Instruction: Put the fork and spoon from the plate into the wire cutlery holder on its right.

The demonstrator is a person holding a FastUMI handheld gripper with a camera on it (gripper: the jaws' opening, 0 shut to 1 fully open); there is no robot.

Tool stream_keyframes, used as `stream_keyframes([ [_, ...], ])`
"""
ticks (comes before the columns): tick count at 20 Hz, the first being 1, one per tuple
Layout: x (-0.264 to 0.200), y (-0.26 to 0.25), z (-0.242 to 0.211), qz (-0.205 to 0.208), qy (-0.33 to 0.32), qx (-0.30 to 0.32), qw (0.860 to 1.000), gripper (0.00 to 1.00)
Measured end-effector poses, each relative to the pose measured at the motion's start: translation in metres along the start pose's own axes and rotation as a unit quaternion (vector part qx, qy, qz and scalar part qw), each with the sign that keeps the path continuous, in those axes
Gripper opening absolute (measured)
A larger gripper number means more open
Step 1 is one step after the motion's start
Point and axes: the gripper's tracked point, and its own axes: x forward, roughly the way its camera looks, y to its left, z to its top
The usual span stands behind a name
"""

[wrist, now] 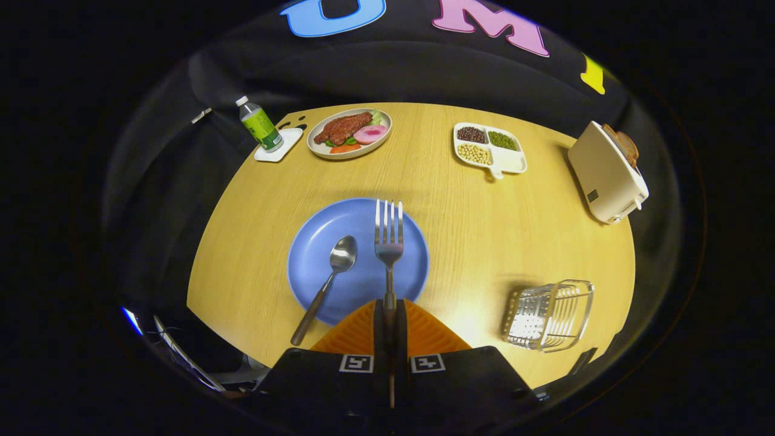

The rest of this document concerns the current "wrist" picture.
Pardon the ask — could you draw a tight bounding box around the grey laptop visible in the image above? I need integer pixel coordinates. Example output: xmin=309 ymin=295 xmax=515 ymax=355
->
xmin=153 ymin=314 xmax=228 ymax=393

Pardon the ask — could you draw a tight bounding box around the white square coaster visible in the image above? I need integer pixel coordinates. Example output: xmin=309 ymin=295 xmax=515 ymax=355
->
xmin=254 ymin=127 xmax=304 ymax=163

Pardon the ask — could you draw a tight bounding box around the metal spoon brown handle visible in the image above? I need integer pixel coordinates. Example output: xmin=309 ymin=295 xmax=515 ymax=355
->
xmin=290 ymin=235 xmax=358 ymax=347

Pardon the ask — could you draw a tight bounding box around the white divided bean tray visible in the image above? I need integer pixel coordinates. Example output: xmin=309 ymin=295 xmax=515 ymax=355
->
xmin=453 ymin=122 xmax=528 ymax=180

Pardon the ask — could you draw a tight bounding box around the toasted bread slice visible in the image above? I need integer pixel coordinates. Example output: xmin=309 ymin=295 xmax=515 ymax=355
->
xmin=616 ymin=131 xmax=640 ymax=169
xmin=601 ymin=124 xmax=630 ymax=159

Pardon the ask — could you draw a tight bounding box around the clear cutlery holder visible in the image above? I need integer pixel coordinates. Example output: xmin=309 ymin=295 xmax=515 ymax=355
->
xmin=501 ymin=279 xmax=595 ymax=353

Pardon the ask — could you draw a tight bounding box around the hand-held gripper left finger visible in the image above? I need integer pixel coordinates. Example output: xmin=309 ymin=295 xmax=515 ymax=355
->
xmin=257 ymin=299 xmax=391 ymax=420

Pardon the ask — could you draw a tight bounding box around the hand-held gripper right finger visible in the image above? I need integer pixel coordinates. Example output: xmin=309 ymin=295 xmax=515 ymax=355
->
xmin=392 ymin=299 xmax=541 ymax=420

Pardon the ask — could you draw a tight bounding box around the brown steak piece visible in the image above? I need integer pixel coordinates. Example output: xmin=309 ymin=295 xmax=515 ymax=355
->
xmin=313 ymin=111 xmax=374 ymax=146

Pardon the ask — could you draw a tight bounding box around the pink ham slice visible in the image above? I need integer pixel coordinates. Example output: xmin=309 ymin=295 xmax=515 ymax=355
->
xmin=353 ymin=124 xmax=389 ymax=145

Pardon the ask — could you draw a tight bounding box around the cream toaster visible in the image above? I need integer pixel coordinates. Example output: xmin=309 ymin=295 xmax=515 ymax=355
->
xmin=567 ymin=121 xmax=650 ymax=225

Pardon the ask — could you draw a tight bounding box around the white oval food plate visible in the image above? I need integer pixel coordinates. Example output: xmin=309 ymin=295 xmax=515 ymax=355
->
xmin=306 ymin=108 xmax=393 ymax=160

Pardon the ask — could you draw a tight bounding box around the green label plastic bottle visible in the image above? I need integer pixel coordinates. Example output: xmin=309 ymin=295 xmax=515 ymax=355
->
xmin=235 ymin=96 xmax=284 ymax=153

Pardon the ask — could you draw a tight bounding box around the metal fork brown handle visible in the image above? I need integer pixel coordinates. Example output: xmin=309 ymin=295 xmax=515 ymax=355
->
xmin=374 ymin=200 xmax=405 ymax=409

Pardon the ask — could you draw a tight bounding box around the blue round plate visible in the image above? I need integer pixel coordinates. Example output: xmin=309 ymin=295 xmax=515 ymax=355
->
xmin=287 ymin=197 xmax=430 ymax=326

